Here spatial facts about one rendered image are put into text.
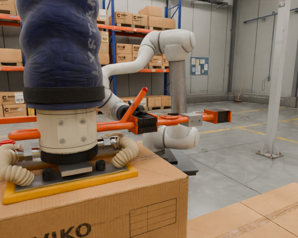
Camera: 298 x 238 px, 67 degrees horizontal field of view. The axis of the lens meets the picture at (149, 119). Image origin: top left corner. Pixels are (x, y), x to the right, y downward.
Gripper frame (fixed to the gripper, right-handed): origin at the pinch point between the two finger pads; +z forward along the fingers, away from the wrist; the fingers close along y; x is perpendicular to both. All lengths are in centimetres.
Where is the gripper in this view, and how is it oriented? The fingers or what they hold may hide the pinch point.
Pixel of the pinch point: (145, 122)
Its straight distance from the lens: 81.4
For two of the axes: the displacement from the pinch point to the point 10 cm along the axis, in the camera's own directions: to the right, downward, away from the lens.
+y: 0.0, 9.8, 2.0
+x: -8.9, 0.9, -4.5
